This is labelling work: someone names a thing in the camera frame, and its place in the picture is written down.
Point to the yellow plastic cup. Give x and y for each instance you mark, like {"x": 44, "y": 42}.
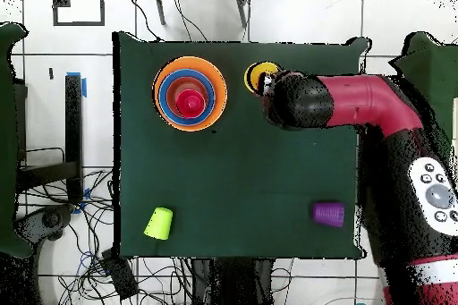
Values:
{"x": 256, "y": 74}

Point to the large orange plastic bowl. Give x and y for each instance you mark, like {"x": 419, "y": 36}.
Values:
{"x": 220, "y": 94}

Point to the red plastic cup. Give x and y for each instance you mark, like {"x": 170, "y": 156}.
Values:
{"x": 190, "y": 104}

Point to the small red plastic bowl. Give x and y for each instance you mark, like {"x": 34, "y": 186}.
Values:
{"x": 173, "y": 92}

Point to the blue plastic bowl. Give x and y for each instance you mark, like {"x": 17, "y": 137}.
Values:
{"x": 162, "y": 97}

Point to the purple plastic cup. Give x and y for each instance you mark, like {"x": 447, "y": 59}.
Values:
{"x": 328, "y": 214}

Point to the lime green plastic cup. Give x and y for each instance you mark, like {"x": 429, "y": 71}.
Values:
{"x": 158, "y": 223}

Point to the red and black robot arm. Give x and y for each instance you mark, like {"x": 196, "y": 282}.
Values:
{"x": 375, "y": 101}

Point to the dark green tablecloth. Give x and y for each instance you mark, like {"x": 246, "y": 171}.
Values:
{"x": 232, "y": 176}

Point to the green cloth side table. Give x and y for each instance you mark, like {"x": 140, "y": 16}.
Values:
{"x": 429, "y": 58}
{"x": 7, "y": 140}

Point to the blue tape strip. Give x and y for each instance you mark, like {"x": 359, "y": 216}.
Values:
{"x": 84, "y": 88}

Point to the white boxes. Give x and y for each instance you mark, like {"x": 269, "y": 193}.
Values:
{"x": 456, "y": 115}

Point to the black power strip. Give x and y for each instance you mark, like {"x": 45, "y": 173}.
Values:
{"x": 120, "y": 276}

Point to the black rounded stand foot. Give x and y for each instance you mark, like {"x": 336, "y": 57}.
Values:
{"x": 52, "y": 219}

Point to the black metal stand frame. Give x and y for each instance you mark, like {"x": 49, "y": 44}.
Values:
{"x": 73, "y": 122}

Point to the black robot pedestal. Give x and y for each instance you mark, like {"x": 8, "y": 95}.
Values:
{"x": 232, "y": 283}

